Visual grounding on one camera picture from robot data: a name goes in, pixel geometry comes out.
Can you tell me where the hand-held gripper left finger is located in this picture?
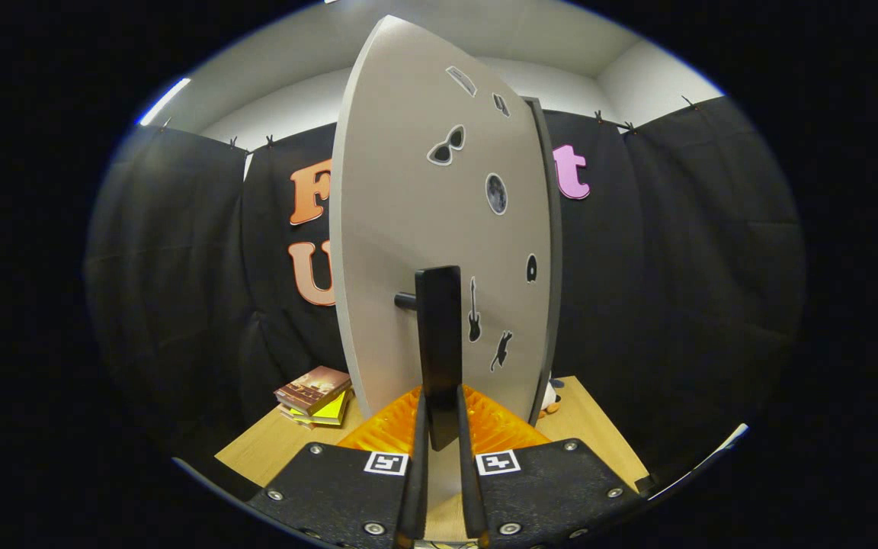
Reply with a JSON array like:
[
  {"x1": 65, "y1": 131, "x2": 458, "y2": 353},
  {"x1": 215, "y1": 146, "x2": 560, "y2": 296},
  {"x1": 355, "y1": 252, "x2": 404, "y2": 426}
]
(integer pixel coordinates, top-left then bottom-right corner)
[{"x1": 247, "y1": 385, "x2": 431, "y2": 549}]

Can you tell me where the black door handle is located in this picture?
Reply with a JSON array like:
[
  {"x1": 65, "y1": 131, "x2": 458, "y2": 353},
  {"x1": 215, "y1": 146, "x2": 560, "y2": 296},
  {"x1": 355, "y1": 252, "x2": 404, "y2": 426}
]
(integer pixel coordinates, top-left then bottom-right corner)
[{"x1": 395, "y1": 265, "x2": 463, "y2": 452}]

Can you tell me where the beige shoe cabinet door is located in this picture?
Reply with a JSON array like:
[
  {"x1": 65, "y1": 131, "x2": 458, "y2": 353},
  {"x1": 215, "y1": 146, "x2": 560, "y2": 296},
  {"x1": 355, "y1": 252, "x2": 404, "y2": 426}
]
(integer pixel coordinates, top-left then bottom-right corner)
[{"x1": 330, "y1": 15, "x2": 556, "y2": 510}]

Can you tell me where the long ceiling light strip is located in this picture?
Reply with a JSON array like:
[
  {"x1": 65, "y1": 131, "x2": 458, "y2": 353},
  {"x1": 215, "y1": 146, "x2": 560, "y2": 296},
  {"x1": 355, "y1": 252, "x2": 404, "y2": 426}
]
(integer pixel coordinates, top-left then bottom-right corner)
[{"x1": 138, "y1": 76, "x2": 192, "y2": 127}]

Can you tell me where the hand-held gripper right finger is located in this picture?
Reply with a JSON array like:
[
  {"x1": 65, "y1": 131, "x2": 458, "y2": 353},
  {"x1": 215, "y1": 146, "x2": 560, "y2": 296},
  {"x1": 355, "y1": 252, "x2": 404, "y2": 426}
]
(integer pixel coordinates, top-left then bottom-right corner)
[{"x1": 456, "y1": 384, "x2": 649, "y2": 549}]

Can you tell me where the black backdrop cloth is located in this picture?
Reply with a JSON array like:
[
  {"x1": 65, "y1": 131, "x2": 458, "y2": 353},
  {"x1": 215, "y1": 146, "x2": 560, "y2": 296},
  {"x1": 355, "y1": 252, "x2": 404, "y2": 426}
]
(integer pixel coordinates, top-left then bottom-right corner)
[{"x1": 85, "y1": 95, "x2": 806, "y2": 489}]

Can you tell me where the yellow book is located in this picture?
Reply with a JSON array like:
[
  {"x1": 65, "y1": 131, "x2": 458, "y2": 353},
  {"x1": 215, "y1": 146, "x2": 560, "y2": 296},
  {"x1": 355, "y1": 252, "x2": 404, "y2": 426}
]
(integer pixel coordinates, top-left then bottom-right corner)
[{"x1": 290, "y1": 389, "x2": 350, "y2": 425}]

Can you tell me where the grey shoe cabinet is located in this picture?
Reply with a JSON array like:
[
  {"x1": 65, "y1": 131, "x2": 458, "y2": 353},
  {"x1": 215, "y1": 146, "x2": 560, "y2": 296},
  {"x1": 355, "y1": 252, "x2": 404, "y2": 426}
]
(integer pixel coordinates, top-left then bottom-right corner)
[{"x1": 523, "y1": 97, "x2": 564, "y2": 428}]

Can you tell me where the brown cover book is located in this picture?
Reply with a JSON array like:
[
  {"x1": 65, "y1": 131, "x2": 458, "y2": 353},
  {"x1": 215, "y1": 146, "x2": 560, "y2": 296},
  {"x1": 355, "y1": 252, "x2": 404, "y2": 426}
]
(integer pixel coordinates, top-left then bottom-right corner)
[{"x1": 274, "y1": 366, "x2": 353, "y2": 416}]

